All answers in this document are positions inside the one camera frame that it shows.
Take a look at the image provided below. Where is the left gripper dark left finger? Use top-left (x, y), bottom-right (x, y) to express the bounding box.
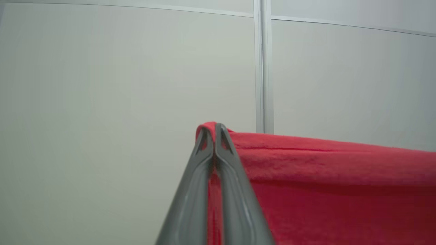
top-left (155, 128), bottom-right (215, 245)

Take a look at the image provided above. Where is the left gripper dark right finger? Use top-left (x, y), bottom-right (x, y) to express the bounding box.
top-left (215, 123), bottom-right (275, 245)

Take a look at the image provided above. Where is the red Bulls basketball jersey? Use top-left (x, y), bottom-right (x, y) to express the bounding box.
top-left (196, 121), bottom-right (436, 245)

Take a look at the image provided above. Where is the grey metal partition post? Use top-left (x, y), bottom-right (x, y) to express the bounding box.
top-left (253, 0), bottom-right (275, 134)

